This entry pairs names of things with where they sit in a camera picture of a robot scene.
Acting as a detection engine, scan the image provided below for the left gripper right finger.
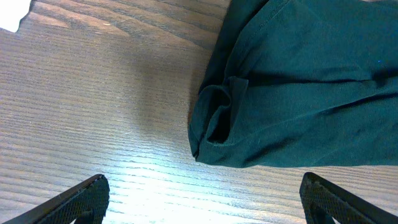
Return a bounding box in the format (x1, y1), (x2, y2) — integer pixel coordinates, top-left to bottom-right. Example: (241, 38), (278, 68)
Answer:
(299, 172), (397, 224)

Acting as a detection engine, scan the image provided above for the black t-shirt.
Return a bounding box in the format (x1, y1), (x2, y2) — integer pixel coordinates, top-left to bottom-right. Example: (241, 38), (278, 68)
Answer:
(188, 0), (397, 168)

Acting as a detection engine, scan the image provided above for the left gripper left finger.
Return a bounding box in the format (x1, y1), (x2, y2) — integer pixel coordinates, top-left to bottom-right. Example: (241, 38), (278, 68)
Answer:
(4, 174), (109, 224)

